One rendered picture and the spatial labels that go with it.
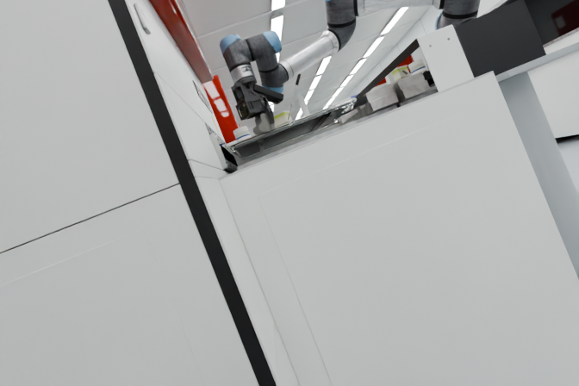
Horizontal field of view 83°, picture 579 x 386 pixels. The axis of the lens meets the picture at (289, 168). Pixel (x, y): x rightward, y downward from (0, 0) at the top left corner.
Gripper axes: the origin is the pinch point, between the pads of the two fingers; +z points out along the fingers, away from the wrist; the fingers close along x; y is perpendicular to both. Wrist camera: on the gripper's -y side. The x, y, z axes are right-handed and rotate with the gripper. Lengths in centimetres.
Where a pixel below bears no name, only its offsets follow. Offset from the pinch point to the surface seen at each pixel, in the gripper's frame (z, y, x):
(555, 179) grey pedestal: 46, -58, 49
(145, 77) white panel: -6, 47, 46
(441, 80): 7, -15, 51
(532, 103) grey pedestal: 21, -60, 51
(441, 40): -2, -18, 53
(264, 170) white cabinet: 11.1, 27.8, 34.0
